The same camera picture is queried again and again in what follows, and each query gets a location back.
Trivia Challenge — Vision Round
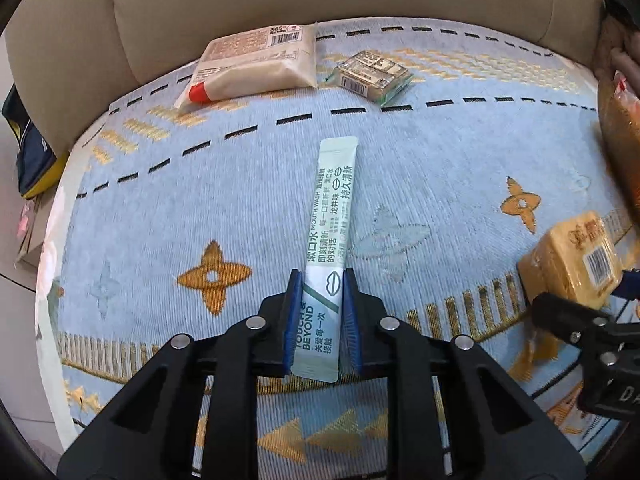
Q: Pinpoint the orange boxed snack packet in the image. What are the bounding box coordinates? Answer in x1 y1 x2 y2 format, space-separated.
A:
518 210 623 310

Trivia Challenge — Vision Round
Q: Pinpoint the white mouthwash stick sachet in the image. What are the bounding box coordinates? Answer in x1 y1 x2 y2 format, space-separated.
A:
292 136 358 384

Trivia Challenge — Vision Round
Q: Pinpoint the red rice crust snack bag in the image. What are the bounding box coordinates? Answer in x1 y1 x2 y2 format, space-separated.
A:
598 70 640 219

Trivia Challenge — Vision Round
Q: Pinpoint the woven golden basket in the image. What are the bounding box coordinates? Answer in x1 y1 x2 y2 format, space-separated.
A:
591 14 640 221

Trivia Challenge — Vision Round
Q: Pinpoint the dark blue yellow bag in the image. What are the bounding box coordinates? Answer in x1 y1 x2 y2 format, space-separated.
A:
1 86 68 200

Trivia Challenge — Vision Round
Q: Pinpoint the clear green biscuit packet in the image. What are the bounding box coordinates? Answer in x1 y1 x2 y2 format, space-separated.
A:
326 50 413 107

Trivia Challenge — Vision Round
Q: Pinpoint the large beige snack package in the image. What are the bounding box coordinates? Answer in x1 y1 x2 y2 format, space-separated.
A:
174 24 317 112

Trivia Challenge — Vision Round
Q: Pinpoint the beige sofa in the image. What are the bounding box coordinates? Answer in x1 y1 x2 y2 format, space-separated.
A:
3 0 603 153

